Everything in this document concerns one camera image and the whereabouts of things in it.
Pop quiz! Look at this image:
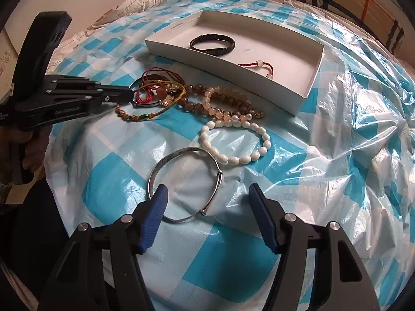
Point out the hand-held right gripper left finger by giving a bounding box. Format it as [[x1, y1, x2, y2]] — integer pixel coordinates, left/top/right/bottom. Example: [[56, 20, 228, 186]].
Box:
[[37, 184, 169, 311]]

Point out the person's dark clothing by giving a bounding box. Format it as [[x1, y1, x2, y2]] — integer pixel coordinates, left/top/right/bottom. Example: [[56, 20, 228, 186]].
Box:
[[0, 178, 81, 286]]

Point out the dark metal bangle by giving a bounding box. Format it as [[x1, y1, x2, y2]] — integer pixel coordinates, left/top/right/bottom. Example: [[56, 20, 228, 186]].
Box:
[[130, 81, 163, 108]]

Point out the white quilt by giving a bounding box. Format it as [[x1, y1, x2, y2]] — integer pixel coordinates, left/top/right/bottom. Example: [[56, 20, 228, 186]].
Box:
[[61, 0, 172, 51]]

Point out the white bead bracelet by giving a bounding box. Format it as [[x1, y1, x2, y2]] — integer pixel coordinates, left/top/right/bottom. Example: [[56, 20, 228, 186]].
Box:
[[199, 120, 271, 166]]

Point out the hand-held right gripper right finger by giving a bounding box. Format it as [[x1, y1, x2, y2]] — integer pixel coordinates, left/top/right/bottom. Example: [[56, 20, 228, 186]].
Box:
[[248, 182, 381, 311]]

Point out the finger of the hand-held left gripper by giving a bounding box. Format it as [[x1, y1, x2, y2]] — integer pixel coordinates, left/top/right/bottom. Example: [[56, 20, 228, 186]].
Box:
[[48, 75, 134, 93], [48, 87, 135, 111]]

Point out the amber bead bracelet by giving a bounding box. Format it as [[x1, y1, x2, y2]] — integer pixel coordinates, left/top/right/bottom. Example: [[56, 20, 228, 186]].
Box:
[[178, 83, 265, 120]]

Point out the blue checkered plastic sheet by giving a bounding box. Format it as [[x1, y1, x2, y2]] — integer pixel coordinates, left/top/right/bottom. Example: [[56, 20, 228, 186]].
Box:
[[45, 0, 415, 311]]

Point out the black leather bracelet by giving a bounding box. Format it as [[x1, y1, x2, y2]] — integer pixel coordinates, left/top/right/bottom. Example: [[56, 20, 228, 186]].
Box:
[[190, 33, 235, 54]]

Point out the silver bangle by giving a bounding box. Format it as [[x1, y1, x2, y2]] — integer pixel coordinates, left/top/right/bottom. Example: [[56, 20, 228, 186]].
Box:
[[148, 147, 224, 224]]

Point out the red string bracelet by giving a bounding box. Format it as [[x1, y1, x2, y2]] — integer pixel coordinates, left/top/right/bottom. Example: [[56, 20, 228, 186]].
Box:
[[238, 59, 274, 80]]

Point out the person's left hand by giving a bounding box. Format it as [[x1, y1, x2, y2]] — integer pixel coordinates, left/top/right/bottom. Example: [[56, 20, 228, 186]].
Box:
[[22, 132, 48, 173]]

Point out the peach bead bracelet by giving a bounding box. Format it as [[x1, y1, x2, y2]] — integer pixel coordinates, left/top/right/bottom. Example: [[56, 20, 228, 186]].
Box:
[[202, 86, 257, 124]]

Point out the red woven cord bracelet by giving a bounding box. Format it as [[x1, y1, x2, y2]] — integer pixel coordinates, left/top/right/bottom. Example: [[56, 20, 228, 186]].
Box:
[[135, 90, 157, 104]]

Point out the white cardboard box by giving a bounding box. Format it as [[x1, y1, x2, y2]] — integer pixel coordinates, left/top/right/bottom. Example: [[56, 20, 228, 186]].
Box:
[[144, 10, 325, 117]]

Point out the brown string bracelet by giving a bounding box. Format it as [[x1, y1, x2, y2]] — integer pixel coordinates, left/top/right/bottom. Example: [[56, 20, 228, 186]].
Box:
[[142, 67, 183, 89]]

